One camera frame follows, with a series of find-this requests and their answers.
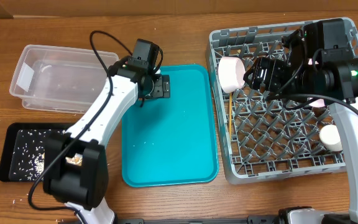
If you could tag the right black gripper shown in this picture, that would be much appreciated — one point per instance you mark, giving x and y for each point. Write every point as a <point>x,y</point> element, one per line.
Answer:
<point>278,75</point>

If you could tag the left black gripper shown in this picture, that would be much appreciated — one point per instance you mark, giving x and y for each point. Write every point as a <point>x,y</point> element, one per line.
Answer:
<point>160,86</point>

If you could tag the bowl with food scraps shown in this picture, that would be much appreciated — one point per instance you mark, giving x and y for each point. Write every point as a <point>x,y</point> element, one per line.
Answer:
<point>231,72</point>

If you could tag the wooden chopstick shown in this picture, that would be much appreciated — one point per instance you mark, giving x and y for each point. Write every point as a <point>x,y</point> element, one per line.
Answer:
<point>230,117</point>

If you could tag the large pink plate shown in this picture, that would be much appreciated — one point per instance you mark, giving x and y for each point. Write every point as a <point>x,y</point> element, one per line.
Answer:
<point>318,103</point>

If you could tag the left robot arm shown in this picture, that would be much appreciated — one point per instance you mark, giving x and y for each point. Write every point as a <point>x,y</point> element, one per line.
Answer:
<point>76,170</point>

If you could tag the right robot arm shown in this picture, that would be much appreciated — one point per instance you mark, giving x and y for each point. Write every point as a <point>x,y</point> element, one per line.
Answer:
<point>321,65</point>

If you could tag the grey dishwasher rack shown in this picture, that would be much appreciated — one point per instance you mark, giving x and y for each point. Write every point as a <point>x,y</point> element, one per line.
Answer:
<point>271,139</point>

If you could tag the teal serving tray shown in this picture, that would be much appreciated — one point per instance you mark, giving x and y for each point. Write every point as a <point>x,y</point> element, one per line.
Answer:
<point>172,141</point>

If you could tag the clear plastic bin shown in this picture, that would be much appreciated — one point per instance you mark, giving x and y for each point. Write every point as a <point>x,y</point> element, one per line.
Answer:
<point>58,79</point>

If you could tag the pile of food scraps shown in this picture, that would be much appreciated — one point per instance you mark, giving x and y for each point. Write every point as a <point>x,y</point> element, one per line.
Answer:
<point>29,152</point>

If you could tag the black plastic tray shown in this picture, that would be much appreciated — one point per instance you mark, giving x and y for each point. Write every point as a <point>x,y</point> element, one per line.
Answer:
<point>8,148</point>

